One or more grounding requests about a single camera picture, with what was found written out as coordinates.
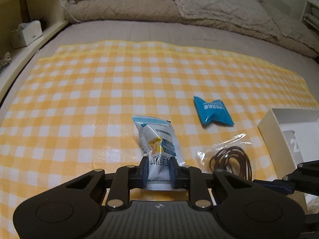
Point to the white cardboard box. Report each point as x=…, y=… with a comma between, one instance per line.
x=291, y=137

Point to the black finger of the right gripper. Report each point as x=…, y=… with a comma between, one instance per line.
x=305, y=179

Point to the grey bed sheet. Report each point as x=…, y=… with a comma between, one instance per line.
x=173, y=33

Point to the beige quilted duvet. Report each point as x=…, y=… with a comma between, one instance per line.
x=262, y=19

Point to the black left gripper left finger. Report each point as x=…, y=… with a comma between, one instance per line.
x=123, y=181

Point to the white tissue box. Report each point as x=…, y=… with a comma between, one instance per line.
x=25, y=34

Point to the yellow white checkered cloth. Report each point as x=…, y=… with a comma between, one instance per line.
x=73, y=113

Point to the wooden side shelf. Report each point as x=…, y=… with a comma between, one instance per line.
x=14, y=12

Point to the blue foil packet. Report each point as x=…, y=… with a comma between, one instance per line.
x=214, y=111

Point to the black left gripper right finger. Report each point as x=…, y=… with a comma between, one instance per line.
x=192, y=180

